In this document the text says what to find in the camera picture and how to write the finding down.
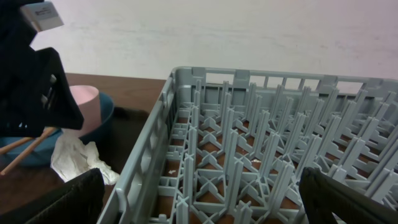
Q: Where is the wooden chopstick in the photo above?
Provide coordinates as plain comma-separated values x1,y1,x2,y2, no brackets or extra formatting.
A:
0,138,33,155
1,127,57,175

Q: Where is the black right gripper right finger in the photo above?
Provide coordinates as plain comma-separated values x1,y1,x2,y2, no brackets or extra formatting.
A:
299,167,397,224

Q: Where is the dark blue plate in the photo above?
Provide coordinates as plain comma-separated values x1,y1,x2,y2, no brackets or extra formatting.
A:
0,91,116,167

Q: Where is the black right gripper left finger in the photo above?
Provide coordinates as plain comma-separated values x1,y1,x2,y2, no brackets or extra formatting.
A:
1,168,105,224

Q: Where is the pink cup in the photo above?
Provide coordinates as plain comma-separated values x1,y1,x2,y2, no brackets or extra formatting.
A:
62,85,101,138

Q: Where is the grey dishwasher rack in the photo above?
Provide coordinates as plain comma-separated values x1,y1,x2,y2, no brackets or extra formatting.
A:
98,67,397,223

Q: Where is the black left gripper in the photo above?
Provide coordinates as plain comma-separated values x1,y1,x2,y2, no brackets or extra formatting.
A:
1,0,84,137

